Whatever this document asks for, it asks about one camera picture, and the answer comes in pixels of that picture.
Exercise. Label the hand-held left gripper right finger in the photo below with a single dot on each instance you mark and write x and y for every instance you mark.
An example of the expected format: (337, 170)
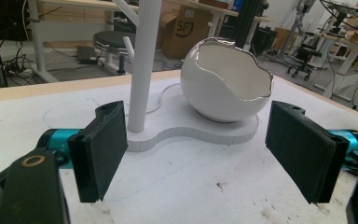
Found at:
(301, 149)

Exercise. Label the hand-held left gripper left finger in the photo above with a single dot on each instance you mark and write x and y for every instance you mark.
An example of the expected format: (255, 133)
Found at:
(98, 155)

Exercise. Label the white tree-shaped jewelry stand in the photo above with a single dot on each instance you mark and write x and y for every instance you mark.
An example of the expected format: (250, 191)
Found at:
(143, 77)

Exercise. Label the black office chair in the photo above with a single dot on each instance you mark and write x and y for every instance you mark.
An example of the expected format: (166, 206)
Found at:
(306, 53)

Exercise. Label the flat black device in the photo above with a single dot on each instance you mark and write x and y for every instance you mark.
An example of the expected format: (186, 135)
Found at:
(87, 55)

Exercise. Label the white eggshell-shaped ceramic bowl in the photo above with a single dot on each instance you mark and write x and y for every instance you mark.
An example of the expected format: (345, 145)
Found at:
(205, 93)

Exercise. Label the small cardboard box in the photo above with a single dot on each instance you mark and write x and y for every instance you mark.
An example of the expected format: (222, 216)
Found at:
(282, 37)

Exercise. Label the white workbench with equipment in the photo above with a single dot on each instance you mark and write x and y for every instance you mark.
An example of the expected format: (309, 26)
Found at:
(351, 46)

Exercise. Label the black round stool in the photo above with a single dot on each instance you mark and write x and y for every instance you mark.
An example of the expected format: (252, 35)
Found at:
(112, 40)

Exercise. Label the grey metal stand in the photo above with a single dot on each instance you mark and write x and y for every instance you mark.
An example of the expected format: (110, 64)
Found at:
(296, 21)

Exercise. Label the white-legged wooden desk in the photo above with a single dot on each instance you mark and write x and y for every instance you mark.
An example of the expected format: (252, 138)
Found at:
(35, 37)

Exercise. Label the black metal column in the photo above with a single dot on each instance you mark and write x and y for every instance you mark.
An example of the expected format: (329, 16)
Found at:
(247, 21)

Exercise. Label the brown cardboard box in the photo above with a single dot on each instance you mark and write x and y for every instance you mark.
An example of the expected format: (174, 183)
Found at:
(183, 34)

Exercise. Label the long wooden desk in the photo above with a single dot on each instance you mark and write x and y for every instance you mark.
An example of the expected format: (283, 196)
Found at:
(211, 11)

